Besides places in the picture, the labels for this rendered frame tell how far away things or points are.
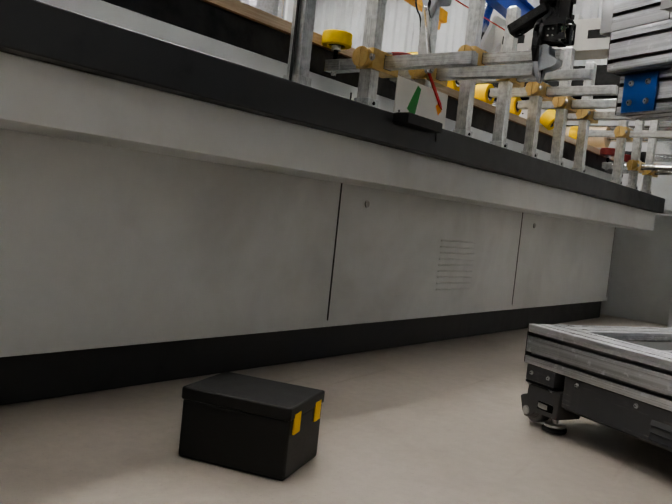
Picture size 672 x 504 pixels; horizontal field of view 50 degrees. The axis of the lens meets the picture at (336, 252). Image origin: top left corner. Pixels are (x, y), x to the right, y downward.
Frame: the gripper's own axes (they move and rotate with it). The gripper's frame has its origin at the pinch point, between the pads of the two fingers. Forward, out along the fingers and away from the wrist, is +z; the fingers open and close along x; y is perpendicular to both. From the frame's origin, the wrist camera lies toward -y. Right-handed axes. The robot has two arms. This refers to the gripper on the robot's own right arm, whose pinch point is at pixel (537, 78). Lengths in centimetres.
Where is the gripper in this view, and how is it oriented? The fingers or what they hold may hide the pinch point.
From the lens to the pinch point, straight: 194.2
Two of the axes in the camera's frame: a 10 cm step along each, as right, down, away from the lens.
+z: -1.0, 9.9, 0.5
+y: 7.8, 1.1, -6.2
